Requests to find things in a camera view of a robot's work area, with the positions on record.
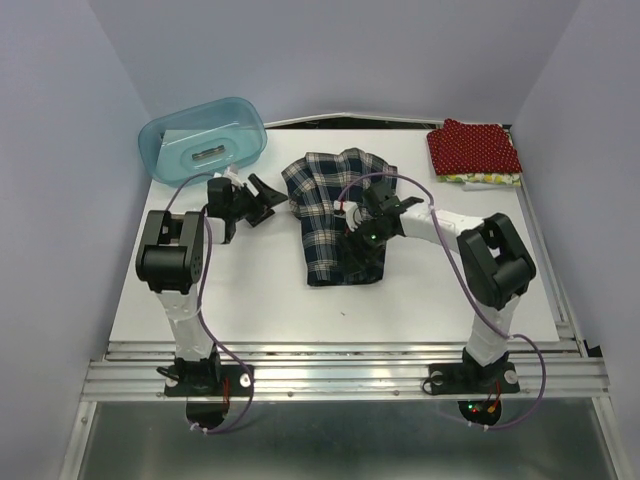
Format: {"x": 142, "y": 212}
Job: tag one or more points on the lemon print folded skirt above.
{"x": 492, "y": 179}

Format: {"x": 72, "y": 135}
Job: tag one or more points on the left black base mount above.
{"x": 206, "y": 378}

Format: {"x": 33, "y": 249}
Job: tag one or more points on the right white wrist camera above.
{"x": 350, "y": 213}

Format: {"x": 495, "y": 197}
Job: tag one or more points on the aluminium rail frame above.
{"x": 561, "y": 424}

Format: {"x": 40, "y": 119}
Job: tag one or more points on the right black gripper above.
{"x": 364, "y": 254}

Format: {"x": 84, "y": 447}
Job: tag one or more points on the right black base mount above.
{"x": 468, "y": 377}

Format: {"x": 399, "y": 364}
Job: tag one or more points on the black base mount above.
{"x": 468, "y": 377}
{"x": 206, "y": 378}

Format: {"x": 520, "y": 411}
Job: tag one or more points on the white folded cloth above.
{"x": 470, "y": 187}

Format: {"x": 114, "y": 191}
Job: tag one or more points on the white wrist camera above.
{"x": 231, "y": 173}
{"x": 350, "y": 213}

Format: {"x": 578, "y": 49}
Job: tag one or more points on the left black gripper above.
{"x": 268, "y": 196}

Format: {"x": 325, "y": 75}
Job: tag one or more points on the red polka dot folded skirt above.
{"x": 461, "y": 148}

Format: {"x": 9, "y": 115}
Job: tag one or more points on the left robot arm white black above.
{"x": 174, "y": 253}

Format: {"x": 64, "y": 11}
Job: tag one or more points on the teal plastic bin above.
{"x": 203, "y": 139}

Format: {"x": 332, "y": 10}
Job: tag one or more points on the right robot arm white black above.
{"x": 488, "y": 256}

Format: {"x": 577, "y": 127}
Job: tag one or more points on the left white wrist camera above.
{"x": 231, "y": 173}

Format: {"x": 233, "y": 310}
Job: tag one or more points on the navy plaid skirt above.
{"x": 314, "y": 182}

